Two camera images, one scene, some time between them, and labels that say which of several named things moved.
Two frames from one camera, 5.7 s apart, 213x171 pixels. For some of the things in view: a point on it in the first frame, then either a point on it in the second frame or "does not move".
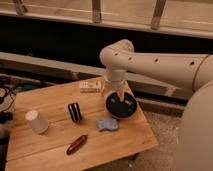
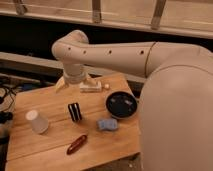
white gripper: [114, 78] → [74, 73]
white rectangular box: [91, 86] does not move
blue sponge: [104, 123] does not move
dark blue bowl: [120, 108] does not move
